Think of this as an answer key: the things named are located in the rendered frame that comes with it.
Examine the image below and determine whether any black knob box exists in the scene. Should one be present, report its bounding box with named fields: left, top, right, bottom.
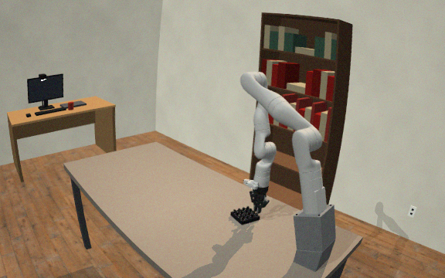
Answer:
left=230, top=206, right=260, bottom=225

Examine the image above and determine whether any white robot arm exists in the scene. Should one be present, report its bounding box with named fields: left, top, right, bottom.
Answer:
left=240, top=72, right=327, bottom=215

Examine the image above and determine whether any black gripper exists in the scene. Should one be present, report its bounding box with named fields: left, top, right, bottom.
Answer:
left=250, top=186, right=270, bottom=214

